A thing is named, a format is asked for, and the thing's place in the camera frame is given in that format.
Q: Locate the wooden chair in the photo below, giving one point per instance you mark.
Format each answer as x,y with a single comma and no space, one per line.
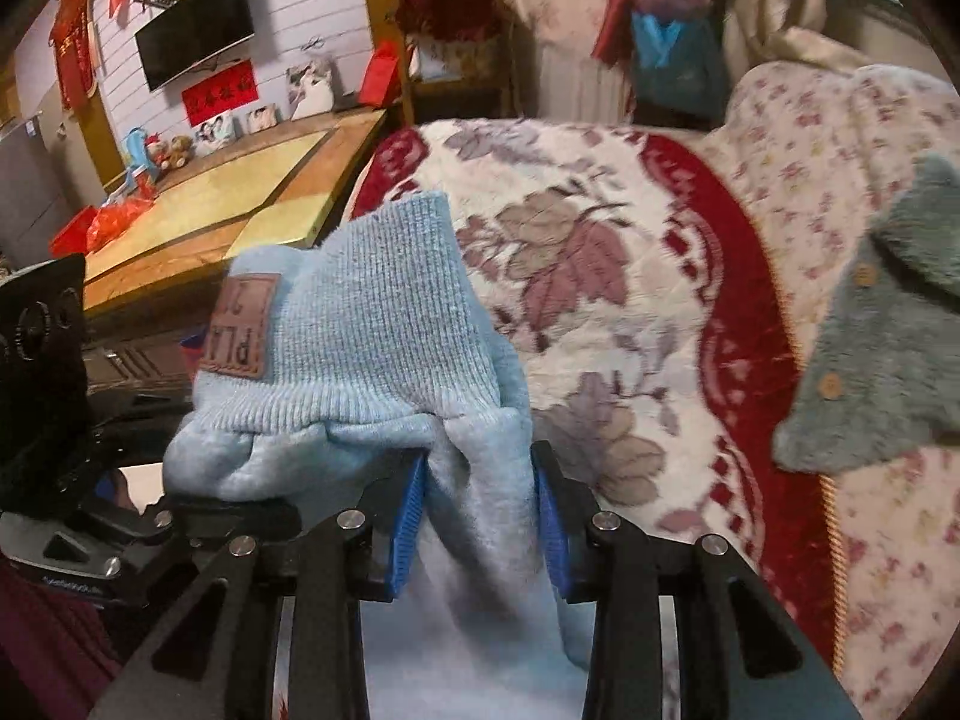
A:
457,82

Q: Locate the small photo frame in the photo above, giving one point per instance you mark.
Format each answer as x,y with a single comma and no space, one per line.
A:
262,118
216,129

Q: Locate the red plastic bag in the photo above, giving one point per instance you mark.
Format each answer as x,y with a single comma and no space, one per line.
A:
120,221

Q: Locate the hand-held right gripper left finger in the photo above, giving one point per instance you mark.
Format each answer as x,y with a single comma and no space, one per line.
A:
405,532

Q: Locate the red paper sign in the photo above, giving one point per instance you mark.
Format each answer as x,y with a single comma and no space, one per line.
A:
219,94

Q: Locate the cream floral quilt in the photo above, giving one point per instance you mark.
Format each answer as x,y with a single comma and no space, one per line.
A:
825,165

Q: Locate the teal bag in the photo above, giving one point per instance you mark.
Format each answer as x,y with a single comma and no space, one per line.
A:
679,67

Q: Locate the light blue knit beanie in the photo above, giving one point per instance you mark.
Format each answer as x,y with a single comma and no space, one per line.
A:
360,345

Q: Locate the large photo print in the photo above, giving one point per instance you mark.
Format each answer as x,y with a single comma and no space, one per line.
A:
311,90

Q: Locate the wooden table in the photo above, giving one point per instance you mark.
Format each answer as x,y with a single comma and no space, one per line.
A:
225,202

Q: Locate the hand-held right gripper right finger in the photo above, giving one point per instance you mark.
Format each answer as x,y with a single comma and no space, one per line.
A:
553,532

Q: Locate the grey-green fleece jacket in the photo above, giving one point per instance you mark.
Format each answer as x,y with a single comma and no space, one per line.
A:
877,330

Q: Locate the red hanging decoration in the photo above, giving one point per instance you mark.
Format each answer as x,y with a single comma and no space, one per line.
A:
73,45

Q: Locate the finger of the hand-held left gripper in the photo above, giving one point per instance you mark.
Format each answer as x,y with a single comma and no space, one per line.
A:
135,405
150,540

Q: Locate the flat screen television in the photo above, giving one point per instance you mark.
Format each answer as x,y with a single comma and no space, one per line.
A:
195,30

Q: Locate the red paper pennant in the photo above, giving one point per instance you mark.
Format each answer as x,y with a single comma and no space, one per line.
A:
118,4

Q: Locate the red gift bag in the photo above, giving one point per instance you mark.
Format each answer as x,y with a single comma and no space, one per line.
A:
379,75

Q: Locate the grey refrigerator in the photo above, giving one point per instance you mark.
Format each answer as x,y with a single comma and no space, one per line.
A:
30,195

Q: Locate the brown teddy bear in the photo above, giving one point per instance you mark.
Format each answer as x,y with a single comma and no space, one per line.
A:
178,152

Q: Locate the maroon clothing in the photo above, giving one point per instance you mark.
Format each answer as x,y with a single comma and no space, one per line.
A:
45,652

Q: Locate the red box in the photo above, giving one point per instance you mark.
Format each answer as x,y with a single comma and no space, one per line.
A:
69,236

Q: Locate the floral plush blanket red border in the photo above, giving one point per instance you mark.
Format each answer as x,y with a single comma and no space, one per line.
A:
600,255

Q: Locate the dark red cloth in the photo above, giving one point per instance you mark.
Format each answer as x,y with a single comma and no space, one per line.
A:
446,7

